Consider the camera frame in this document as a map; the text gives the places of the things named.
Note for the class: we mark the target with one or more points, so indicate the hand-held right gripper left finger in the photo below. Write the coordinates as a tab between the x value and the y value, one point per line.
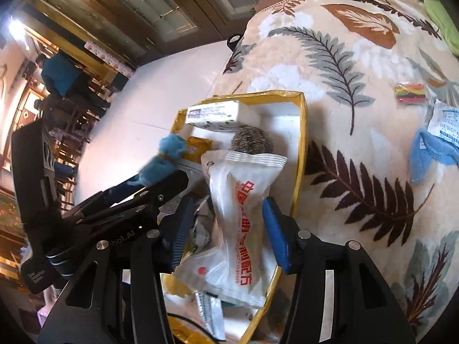
181	236

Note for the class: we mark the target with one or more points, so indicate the white foam box yellow tape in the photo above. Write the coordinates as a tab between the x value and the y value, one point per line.
279	114

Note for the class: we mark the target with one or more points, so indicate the wooden chair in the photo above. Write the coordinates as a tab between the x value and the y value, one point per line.
68	114

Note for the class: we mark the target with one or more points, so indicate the brown hedgehog plush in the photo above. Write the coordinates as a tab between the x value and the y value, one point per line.
251	139

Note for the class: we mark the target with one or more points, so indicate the white plastic bag red dot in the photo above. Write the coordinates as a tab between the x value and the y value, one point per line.
204	268

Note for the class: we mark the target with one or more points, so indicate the white printed sachet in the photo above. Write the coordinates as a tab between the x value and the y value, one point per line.
211	311

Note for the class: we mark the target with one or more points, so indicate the leaf print blanket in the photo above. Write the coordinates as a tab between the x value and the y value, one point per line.
358	143

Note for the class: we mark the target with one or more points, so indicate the green cloth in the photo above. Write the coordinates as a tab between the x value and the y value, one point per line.
443	18

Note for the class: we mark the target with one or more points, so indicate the white packet red print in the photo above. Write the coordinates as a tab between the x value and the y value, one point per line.
240	186

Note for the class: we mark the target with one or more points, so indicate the white desiccant packet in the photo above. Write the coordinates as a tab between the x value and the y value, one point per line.
444	120

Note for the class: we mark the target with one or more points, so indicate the gold trimmed wooden cabinet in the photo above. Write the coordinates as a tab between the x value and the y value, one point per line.
89	43

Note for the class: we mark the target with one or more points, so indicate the colourful sticks pack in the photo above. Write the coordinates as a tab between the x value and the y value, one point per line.
410	94

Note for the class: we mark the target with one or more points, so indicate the blue plush toy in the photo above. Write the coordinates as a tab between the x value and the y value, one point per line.
170	150

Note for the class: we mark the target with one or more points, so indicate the yellow packet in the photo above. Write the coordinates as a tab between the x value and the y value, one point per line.
199	148

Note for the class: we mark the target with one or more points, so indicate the blue cloth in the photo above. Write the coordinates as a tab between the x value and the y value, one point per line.
426	154

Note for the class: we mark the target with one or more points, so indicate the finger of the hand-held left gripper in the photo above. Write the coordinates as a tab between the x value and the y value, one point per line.
125	186
168	184

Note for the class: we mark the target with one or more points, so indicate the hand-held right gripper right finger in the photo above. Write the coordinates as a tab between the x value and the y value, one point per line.
278	236

